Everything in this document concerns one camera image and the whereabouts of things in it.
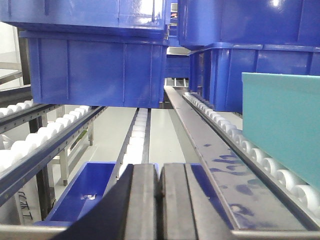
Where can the dark blue bin lower shelf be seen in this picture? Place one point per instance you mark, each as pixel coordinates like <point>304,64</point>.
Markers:
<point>85,191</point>

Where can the white roller track centre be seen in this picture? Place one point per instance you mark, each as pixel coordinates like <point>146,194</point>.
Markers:
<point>135,147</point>

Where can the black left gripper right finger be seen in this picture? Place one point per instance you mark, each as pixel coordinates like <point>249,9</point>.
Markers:
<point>184,211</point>

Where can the white roller track right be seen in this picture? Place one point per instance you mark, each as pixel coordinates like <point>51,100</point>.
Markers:
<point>293,187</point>

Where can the light blue plastic bin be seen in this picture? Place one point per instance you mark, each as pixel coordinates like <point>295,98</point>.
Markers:
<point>281,115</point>

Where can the flat steel divider rail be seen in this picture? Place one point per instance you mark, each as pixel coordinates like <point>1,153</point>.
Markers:
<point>246,200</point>

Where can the dark blue bin left stack lower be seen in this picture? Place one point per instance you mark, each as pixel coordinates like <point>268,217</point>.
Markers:
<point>95,69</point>

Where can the steel shelf front lip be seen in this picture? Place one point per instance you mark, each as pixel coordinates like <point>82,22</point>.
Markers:
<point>35,232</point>

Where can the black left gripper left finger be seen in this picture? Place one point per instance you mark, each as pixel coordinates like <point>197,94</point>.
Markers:
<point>128,211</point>

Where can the dark blue bin right stack upper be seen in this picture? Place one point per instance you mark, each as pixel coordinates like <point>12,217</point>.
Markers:
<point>280,22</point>

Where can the dark blue bin left stack upper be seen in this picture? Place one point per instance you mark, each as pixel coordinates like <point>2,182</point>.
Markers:
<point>138,18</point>

